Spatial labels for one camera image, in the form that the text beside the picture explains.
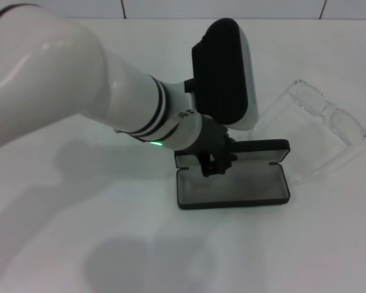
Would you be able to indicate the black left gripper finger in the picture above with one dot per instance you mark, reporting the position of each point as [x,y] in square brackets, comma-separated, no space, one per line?
[225,166]
[208,168]

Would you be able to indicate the clear frame glasses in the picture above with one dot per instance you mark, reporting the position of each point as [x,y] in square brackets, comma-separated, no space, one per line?
[311,100]

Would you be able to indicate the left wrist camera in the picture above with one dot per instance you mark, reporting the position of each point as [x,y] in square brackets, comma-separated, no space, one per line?
[222,70]

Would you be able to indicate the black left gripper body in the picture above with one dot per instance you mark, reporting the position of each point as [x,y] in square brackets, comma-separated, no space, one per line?
[216,137]

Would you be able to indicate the black glasses case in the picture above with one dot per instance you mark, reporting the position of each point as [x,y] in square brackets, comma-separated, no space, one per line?
[231,189]

